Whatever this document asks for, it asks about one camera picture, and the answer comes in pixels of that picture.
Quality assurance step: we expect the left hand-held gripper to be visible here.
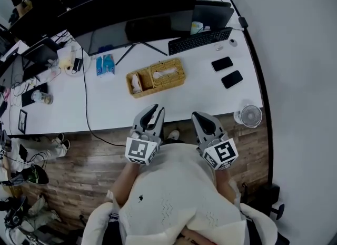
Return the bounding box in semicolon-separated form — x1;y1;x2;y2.
125;103;166;166

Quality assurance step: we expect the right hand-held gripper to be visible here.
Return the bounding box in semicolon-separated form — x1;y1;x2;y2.
191;111;239;172

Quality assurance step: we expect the person's right forearm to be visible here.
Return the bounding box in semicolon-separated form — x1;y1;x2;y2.
215;169;242;204

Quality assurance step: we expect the person's left forearm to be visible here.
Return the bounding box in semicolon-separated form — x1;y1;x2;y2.
112;161;142;205

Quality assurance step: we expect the wicker tissue box basket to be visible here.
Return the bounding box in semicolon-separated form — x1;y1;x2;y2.
125;57;187;99

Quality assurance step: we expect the crumpled white tissue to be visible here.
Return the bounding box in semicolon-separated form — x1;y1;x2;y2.
131;74;143;94

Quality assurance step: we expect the blue tissue packet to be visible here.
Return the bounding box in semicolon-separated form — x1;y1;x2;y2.
95;53;116;77

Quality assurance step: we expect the white desk fan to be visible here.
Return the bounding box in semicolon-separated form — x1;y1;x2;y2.
233;104;263;129

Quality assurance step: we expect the black smartphone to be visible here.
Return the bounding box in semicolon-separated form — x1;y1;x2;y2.
221;70;244;90
211;56;234;73

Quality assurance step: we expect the person's white knit top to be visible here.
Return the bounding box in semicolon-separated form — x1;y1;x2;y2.
118;143;248;245

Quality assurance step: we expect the long black keyboard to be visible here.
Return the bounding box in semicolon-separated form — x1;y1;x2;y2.
167;27;234;56

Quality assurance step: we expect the black office chair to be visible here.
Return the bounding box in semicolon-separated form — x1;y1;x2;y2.
241;183;285;221

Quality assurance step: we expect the translucent plastic bottle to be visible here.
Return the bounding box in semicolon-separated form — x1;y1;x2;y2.
190;21;211;36

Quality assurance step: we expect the glass jar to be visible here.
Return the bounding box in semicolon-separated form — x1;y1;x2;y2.
31;90;54;105

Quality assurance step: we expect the wide black monitor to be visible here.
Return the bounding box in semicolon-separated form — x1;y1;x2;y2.
57;0;199;66

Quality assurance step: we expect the black and green bag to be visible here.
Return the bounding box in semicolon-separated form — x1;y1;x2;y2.
0;164;50;187

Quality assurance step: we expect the small black keyboard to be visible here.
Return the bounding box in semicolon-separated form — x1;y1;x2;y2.
21;82;49;107

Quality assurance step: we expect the black laptop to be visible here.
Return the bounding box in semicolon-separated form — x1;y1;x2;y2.
21;37;63;82

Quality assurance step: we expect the long black cable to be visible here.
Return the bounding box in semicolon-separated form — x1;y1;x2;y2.
81;48;127;148

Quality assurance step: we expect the black picture frame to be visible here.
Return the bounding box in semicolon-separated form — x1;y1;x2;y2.
17;109;28;135

